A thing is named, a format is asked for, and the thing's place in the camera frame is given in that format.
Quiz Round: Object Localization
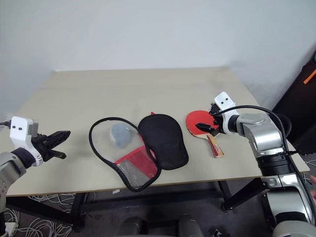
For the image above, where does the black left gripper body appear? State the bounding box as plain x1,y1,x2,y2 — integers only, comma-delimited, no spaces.
31,134,54,162

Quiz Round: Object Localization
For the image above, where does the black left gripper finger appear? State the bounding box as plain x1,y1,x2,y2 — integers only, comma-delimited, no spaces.
47,130,72,149
50,150,67,160

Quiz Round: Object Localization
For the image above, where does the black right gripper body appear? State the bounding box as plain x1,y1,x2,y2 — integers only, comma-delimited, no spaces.
208,102,225,135

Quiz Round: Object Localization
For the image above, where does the red table tennis paddle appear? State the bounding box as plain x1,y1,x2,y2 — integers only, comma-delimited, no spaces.
185,110,226,158

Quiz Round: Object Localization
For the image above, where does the black red paddle case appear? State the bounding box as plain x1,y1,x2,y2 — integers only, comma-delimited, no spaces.
88,111,190,192

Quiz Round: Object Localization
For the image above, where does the white cloth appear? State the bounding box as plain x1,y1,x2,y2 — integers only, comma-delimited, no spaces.
110,124,133,149

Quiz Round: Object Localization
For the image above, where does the person's bare hand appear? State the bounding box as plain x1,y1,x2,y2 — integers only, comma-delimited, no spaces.
310,175,316,200

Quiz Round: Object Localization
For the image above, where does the black cabinet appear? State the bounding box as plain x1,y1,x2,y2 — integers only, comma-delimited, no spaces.
271,46,316,156

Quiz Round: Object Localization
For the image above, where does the white power adapter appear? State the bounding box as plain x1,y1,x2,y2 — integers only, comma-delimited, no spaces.
4,221,18,235

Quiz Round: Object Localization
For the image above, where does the dark rounded shape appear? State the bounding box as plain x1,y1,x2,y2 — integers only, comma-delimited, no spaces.
176,214,204,237
122,216,149,237

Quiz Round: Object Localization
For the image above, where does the orange tape strip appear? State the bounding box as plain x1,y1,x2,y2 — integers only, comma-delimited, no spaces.
303,70,316,85

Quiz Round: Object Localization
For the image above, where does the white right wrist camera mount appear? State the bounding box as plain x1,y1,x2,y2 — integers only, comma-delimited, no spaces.
214,91,240,135

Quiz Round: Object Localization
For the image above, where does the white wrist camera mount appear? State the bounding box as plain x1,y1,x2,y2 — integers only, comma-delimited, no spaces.
214,91,240,135
9,116,44,166

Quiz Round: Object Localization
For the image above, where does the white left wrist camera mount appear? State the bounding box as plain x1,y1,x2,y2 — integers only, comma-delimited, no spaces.
9,116,44,166

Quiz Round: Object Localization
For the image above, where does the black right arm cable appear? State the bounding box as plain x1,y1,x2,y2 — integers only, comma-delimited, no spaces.
209,105,315,223

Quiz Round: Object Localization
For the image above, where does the black metal table frame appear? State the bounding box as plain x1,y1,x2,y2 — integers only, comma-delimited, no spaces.
6,179,263,233

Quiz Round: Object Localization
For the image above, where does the white floor cable tangle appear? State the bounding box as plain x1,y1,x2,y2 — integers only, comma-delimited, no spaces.
0,192,76,237

